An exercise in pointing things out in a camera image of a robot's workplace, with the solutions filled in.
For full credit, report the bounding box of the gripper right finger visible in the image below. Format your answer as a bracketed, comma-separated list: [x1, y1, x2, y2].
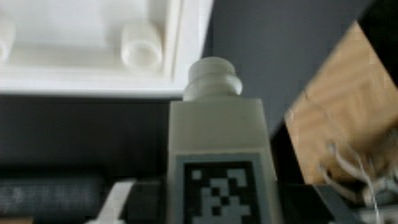
[313, 185, 363, 224]

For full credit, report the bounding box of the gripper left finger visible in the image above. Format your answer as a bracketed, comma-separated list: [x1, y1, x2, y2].
[86, 179, 137, 224]

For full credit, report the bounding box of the white leg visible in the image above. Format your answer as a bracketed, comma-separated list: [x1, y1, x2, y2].
[167, 57, 285, 224]

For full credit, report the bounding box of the white square table top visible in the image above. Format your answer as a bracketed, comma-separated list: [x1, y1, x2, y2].
[0, 0, 215, 98]

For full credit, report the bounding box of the wooden board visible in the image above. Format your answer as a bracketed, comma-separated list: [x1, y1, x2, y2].
[285, 24, 398, 204]

